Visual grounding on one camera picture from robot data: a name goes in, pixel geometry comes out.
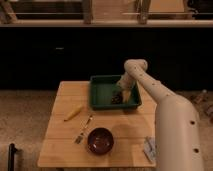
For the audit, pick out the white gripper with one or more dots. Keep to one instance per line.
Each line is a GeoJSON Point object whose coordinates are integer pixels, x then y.
{"type": "Point", "coordinates": [126, 83]}

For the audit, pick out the dark grape bunch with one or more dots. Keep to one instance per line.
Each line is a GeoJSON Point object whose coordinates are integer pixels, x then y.
{"type": "Point", "coordinates": [117, 98]}

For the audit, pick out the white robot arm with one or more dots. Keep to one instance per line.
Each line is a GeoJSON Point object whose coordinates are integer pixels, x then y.
{"type": "Point", "coordinates": [177, 141]}

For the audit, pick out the purple bowl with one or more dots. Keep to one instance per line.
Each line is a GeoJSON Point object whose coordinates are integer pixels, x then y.
{"type": "Point", "coordinates": [100, 141]}

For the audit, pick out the green plastic tray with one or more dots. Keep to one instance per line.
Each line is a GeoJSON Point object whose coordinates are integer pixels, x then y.
{"type": "Point", "coordinates": [103, 88]}

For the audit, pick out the grey folded cloth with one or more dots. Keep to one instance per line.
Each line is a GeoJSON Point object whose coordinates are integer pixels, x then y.
{"type": "Point", "coordinates": [149, 149]}

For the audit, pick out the metal fork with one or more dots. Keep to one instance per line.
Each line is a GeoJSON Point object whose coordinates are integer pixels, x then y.
{"type": "Point", "coordinates": [81, 135]}

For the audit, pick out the wooden table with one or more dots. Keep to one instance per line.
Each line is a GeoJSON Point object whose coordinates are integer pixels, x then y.
{"type": "Point", "coordinates": [129, 129]}

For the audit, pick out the black handle object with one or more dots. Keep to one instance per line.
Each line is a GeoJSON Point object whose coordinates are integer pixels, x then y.
{"type": "Point", "coordinates": [11, 154]}

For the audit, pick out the wooden shelf rail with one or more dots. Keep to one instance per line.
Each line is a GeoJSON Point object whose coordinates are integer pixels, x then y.
{"type": "Point", "coordinates": [107, 13]}

